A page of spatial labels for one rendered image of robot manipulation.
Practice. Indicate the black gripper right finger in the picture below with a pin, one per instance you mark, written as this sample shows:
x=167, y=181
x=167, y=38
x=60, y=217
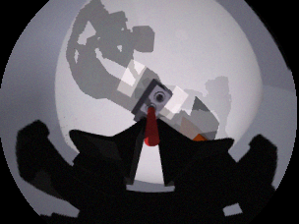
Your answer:
x=178, y=153

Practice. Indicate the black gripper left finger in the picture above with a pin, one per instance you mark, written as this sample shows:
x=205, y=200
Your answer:
x=123, y=149

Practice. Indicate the dark red peg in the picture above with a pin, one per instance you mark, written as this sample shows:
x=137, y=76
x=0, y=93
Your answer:
x=151, y=137

